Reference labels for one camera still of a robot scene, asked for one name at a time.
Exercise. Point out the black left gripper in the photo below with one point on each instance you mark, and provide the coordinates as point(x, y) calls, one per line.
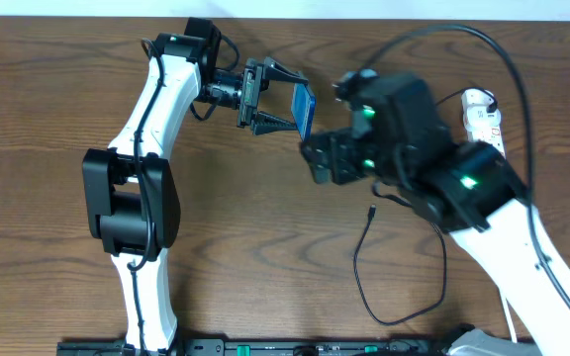
point(248, 94)

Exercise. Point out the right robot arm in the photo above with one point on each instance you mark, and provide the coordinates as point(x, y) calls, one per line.
point(468, 190)

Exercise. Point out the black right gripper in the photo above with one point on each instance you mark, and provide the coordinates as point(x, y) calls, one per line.
point(339, 159)

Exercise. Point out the blue Galaxy smartphone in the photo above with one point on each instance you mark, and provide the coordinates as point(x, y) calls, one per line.
point(303, 109)

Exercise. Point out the white power strip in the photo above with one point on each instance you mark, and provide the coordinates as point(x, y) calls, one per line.
point(483, 126)

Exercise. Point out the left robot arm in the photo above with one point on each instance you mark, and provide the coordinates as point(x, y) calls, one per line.
point(132, 203)

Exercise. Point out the white USB charger adapter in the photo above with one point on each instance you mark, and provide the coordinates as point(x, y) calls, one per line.
point(479, 105)

